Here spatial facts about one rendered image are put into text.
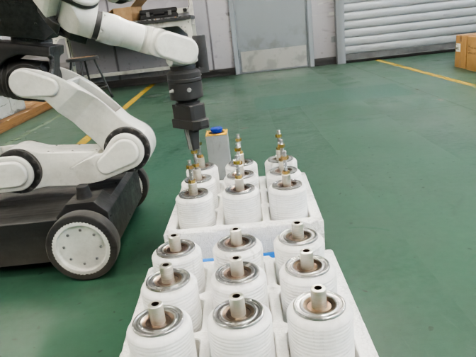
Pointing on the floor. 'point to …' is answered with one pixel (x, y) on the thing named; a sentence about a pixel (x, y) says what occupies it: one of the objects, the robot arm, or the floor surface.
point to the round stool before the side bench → (87, 69)
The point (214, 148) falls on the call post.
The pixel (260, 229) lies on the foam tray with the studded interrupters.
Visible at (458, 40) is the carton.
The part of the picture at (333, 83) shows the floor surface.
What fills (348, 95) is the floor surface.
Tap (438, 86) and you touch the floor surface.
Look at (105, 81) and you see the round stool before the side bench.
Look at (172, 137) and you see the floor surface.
